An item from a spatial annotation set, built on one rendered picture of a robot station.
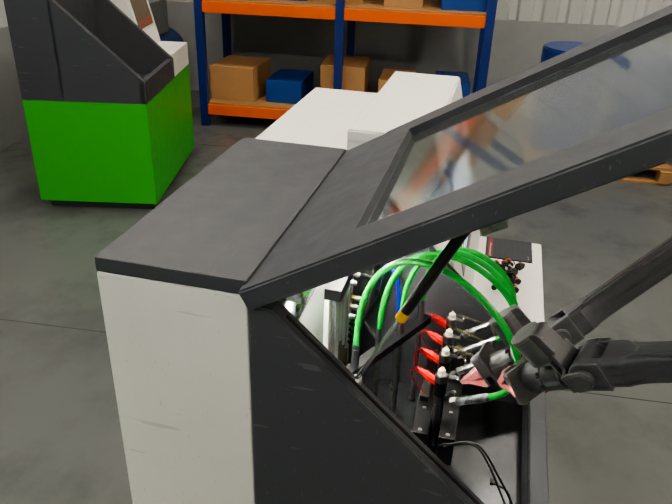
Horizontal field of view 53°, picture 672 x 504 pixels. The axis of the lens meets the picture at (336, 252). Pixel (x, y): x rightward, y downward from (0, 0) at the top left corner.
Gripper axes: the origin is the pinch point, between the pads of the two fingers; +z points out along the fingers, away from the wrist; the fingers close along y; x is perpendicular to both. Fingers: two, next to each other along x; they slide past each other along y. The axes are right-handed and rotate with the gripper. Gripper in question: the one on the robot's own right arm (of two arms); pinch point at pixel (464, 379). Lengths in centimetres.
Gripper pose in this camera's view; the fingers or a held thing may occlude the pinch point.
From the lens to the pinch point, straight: 154.7
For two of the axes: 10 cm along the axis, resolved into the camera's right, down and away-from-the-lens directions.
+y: -5.9, -8.0, -0.4
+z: -6.4, 4.5, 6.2
